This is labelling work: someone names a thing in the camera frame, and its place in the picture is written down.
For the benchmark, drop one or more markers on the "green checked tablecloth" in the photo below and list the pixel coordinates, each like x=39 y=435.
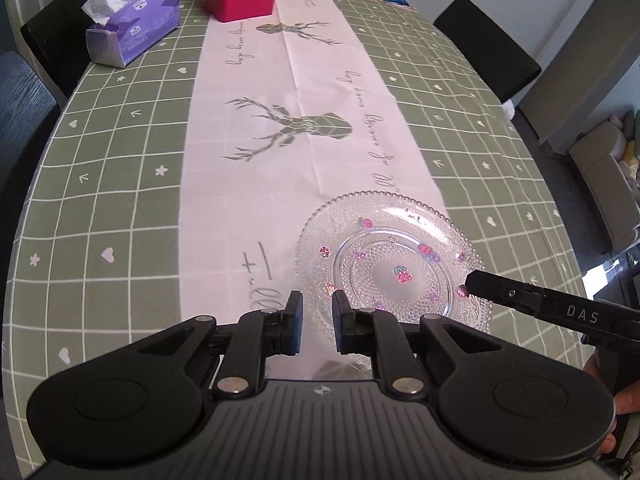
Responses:
x=125 y=160

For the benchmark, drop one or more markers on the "purple tissue pack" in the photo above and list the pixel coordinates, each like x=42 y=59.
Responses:
x=135 y=25

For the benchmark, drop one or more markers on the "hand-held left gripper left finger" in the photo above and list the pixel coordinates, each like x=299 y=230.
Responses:
x=299 y=322

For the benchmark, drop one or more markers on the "person's right hand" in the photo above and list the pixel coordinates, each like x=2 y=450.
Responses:
x=627 y=400

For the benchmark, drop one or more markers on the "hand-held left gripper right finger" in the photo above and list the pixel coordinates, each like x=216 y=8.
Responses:
x=338 y=322

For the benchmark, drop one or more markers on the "white deer print table runner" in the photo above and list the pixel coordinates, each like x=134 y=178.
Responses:
x=300 y=85

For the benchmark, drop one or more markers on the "yellow cushion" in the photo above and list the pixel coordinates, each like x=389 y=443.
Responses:
x=631 y=157

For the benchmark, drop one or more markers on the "beige sofa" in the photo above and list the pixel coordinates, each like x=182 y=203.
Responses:
x=605 y=185

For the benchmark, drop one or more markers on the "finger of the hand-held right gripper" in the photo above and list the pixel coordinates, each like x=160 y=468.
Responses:
x=495 y=287

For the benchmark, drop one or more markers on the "clear glass plate flower stickers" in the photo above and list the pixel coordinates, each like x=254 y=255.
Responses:
x=395 y=270

